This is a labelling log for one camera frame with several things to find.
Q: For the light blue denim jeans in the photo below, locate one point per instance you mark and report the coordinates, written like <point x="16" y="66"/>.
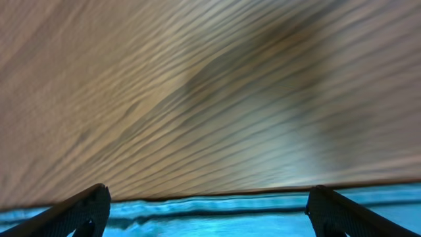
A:
<point x="259" y="214"/>

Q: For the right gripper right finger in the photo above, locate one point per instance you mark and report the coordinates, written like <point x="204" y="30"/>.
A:
<point x="332" y="214"/>

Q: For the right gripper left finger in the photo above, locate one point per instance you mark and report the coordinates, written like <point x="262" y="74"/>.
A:
<point x="85" y="214"/>

